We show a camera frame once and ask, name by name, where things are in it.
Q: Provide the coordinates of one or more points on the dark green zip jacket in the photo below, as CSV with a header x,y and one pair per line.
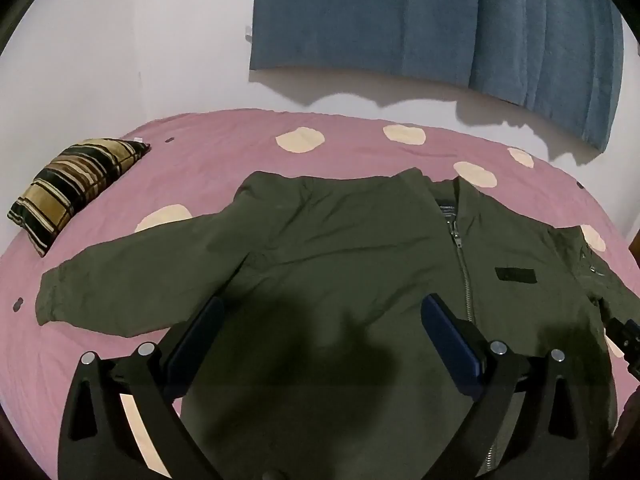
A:
x,y
323,369

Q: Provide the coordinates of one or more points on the striped brown yellow pillow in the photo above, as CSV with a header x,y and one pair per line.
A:
x,y
68,183

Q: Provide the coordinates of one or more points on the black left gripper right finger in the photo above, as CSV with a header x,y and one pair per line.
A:
x,y
532,417

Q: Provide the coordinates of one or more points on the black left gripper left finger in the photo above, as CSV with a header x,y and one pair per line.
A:
x,y
119,420

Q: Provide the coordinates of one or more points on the pink polka dot bedsheet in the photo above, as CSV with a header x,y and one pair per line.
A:
x,y
195,164

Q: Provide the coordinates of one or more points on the blue curtain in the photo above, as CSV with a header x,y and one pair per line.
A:
x,y
560,59

